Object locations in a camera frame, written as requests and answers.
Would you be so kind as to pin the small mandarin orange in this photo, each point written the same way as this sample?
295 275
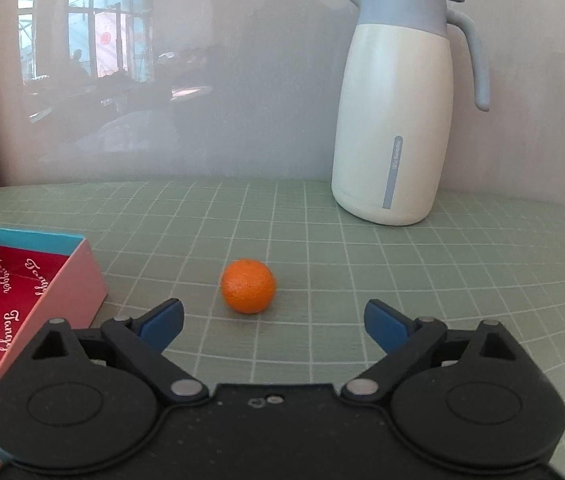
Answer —
248 286

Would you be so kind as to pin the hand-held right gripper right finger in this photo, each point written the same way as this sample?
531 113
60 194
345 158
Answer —
387 325

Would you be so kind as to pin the white and blue thermos jug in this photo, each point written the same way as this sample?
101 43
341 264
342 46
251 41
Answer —
392 110

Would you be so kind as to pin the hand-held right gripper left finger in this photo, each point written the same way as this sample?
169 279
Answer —
162 324

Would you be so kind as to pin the green checked tablecloth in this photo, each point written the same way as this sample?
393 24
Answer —
312 240

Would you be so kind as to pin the colourful cardboard box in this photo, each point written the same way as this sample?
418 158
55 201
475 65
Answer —
27 290

